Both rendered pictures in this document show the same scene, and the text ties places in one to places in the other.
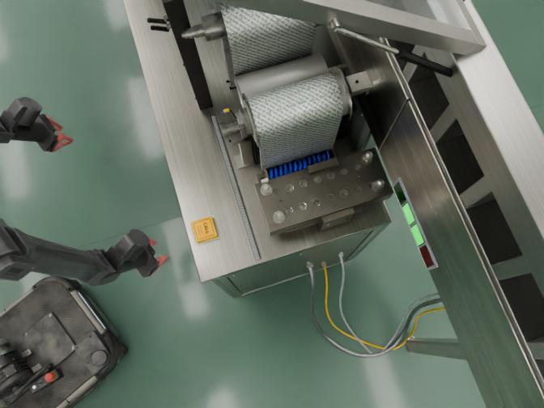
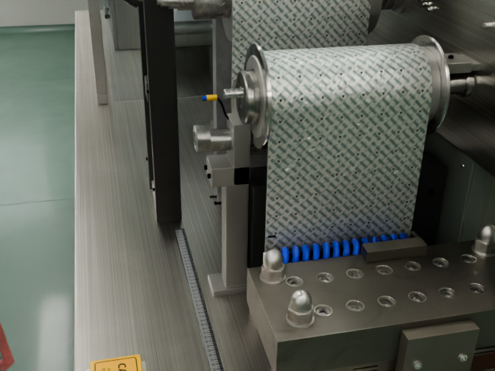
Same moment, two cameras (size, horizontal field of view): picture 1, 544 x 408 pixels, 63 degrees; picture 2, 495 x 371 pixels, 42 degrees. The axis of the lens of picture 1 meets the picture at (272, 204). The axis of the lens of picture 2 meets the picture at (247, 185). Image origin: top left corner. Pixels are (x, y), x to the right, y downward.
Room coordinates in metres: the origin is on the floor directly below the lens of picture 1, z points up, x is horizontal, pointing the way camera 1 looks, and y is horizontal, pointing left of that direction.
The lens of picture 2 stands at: (-0.31, 0.04, 1.56)
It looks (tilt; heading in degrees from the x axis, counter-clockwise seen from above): 28 degrees down; 1
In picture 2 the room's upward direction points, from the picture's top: 1 degrees clockwise
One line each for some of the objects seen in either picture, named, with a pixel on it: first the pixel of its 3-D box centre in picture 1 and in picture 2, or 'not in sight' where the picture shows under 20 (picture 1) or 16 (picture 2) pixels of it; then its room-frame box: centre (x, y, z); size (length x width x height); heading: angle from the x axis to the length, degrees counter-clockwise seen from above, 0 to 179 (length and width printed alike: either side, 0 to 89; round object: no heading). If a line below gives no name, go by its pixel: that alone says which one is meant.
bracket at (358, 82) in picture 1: (359, 82); (454, 61); (0.63, -0.25, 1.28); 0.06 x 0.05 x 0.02; 105
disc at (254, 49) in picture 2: (251, 120); (256, 96); (0.55, 0.05, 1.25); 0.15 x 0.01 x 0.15; 15
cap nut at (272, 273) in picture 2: (265, 188); (273, 263); (0.43, 0.02, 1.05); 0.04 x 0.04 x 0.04
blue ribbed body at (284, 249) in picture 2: (301, 164); (347, 250); (0.51, -0.10, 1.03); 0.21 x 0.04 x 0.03; 105
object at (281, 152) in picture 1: (298, 147); (343, 193); (0.53, -0.09, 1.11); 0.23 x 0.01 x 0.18; 105
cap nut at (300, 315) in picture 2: (278, 215); (300, 305); (0.34, -0.02, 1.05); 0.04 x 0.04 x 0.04
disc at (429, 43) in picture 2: (341, 94); (423, 85); (0.62, -0.20, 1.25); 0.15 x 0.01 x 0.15; 15
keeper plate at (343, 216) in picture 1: (336, 219); (435, 363); (0.34, -0.20, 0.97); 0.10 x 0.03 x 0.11; 105
